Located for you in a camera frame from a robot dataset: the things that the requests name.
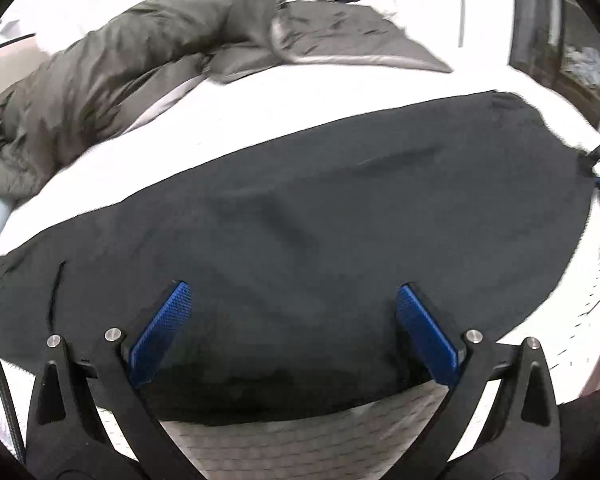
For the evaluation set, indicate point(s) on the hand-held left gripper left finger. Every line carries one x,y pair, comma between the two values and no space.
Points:
160,332

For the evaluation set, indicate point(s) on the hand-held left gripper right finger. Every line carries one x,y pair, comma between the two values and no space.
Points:
427,332

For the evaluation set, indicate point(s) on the black pants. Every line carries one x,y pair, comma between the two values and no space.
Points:
305,220

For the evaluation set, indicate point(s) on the dark glass wardrobe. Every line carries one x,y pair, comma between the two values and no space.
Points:
570,35

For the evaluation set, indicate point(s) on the white patterned mattress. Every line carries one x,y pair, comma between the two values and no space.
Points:
480,80

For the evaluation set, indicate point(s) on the white sheer curtain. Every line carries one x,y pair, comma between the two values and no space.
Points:
445,0

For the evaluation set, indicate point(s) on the grey duvet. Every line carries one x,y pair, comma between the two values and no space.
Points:
130,60

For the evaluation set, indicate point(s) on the beige padded headboard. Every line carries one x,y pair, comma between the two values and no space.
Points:
10,70

